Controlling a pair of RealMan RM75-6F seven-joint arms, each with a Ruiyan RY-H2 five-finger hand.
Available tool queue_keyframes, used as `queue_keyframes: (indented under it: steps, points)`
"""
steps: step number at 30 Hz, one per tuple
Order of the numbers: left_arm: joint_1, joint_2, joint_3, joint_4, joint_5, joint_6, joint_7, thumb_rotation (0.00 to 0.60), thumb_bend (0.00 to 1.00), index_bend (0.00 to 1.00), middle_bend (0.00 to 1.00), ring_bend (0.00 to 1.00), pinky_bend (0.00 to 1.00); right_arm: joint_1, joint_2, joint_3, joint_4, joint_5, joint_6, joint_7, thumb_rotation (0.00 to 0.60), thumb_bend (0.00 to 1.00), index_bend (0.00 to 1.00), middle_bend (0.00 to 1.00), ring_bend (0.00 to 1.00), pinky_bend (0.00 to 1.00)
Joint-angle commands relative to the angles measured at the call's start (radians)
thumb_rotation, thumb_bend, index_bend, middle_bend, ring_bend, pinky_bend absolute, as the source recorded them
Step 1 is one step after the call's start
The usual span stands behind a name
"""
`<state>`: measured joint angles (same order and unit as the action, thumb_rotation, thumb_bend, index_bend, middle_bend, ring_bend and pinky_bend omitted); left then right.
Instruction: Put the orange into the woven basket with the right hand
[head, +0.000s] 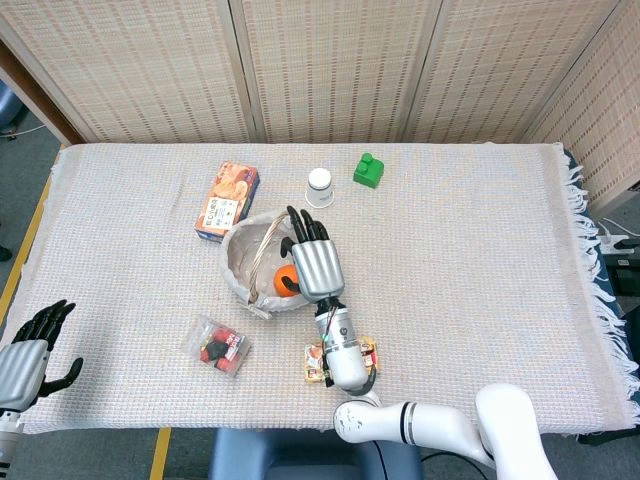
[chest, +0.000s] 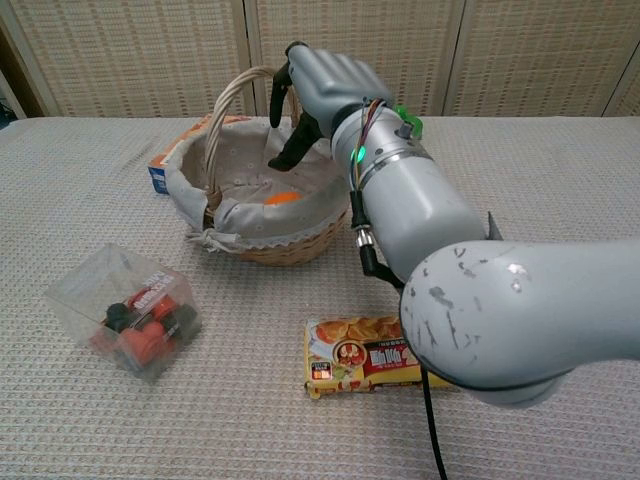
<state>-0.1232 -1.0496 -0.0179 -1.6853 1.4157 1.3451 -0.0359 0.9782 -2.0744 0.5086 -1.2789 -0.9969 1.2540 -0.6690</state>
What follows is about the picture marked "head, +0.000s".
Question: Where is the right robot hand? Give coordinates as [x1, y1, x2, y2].
[276, 205, 346, 304]

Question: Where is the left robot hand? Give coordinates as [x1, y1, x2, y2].
[0, 299, 85, 414]

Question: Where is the orange fruit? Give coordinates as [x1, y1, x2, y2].
[272, 265, 301, 299]

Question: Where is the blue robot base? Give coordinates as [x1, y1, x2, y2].
[208, 428, 424, 480]

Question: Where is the grey fabric-lined basket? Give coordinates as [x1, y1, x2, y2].
[218, 208, 331, 320]

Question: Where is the white paper cup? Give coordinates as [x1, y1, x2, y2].
[304, 168, 335, 209]

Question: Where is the red orange snack packet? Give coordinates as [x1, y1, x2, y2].
[304, 336, 380, 385]

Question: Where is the orange biscuit box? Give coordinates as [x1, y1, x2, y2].
[194, 160, 261, 246]

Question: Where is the green toy block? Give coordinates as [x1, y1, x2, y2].
[352, 152, 386, 190]

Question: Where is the clear bag of snacks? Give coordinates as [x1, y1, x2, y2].
[180, 314, 252, 378]

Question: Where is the white woven tablecloth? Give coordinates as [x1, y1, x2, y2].
[17, 141, 629, 436]

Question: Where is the woven folding screen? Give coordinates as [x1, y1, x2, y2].
[0, 0, 640, 211]

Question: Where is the white power strip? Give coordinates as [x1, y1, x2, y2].
[597, 217, 640, 255]

